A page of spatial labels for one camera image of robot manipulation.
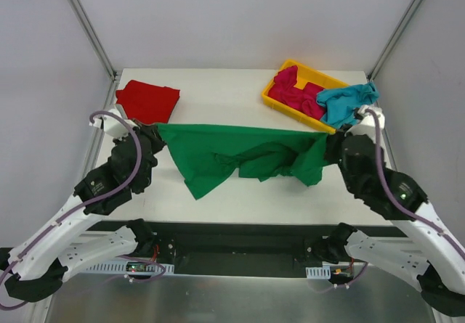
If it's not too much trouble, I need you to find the green t shirt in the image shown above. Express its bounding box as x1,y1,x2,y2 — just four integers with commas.
158,123,328,200

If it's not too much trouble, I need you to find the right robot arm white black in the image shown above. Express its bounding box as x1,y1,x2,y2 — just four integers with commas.
311,133,464,317

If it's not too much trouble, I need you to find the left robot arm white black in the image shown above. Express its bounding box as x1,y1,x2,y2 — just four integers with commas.
1,125,165,303

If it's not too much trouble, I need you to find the folded red t shirt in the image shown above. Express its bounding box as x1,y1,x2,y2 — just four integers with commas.
116,80,180,125

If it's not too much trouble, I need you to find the teal t shirt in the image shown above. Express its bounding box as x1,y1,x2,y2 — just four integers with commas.
316,82,379,128

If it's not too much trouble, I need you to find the yellow plastic bin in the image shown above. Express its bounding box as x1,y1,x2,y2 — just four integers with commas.
262,60,347,134

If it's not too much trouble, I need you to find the magenta t shirt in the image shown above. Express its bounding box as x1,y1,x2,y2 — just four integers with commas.
268,66,326,120

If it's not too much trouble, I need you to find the left aluminium side rail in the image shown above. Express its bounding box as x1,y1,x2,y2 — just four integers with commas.
76,72,121,183

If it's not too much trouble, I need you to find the aluminium side rail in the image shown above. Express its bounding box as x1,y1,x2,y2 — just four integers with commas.
366,79,419,237
76,72,121,183

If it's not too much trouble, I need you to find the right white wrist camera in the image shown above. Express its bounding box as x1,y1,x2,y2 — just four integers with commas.
347,105,385,140

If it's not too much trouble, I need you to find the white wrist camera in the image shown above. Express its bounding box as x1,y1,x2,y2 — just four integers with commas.
89,108,136,139
347,105,385,140

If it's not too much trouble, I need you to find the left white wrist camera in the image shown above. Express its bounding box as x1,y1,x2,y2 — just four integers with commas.
89,108,136,139

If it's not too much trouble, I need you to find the right aluminium side rail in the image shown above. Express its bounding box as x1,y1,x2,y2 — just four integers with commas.
366,79,419,237

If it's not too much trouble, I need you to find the front aluminium rail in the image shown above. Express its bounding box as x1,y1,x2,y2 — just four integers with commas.
58,227,137,269

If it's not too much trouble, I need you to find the left white cable duct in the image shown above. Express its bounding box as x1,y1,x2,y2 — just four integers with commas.
82,260,174,277

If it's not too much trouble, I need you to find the white cable duct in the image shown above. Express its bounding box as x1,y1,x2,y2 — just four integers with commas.
305,265,354,279
82,260,174,277

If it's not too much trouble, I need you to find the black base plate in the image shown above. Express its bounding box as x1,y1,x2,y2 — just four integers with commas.
83,219,411,277

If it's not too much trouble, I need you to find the right white cable duct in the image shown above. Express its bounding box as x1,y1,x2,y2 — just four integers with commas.
305,265,354,279

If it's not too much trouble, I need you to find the left aluminium frame post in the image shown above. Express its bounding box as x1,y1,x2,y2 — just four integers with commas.
68,0,118,81

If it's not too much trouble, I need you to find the aluminium frame post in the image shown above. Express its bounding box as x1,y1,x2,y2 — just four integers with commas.
367,0,425,81
68,0,118,81

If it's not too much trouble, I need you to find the right aluminium frame post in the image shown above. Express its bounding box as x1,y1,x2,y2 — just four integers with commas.
367,0,425,81

